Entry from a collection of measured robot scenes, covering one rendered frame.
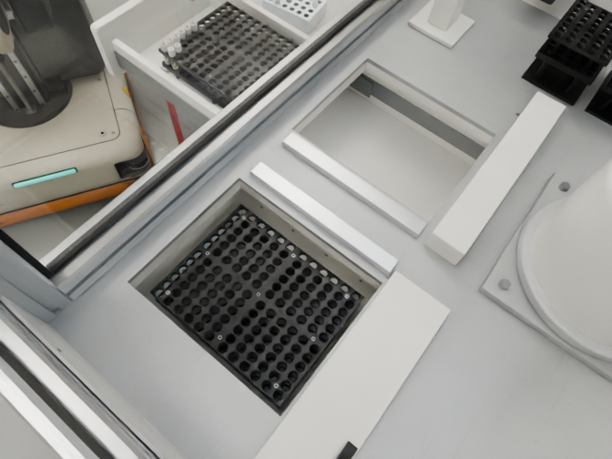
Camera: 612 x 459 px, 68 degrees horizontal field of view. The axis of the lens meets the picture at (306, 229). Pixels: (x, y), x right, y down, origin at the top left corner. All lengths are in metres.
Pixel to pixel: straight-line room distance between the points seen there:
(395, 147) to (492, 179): 0.24
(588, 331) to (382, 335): 0.23
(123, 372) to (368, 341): 0.28
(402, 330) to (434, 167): 0.37
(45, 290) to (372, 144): 0.56
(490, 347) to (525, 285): 0.09
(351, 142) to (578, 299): 0.45
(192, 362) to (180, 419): 0.06
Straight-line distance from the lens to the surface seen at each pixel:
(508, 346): 0.61
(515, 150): 0.71
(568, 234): 0.57
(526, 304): 0.62
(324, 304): 0.60
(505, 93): 0.83
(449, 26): 0.89
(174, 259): 0.71
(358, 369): 0.53
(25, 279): 0.52
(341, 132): 0.84
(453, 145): 0.86
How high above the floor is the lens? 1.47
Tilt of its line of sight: 63 degrees down
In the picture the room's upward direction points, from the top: 8 degrees clockwise
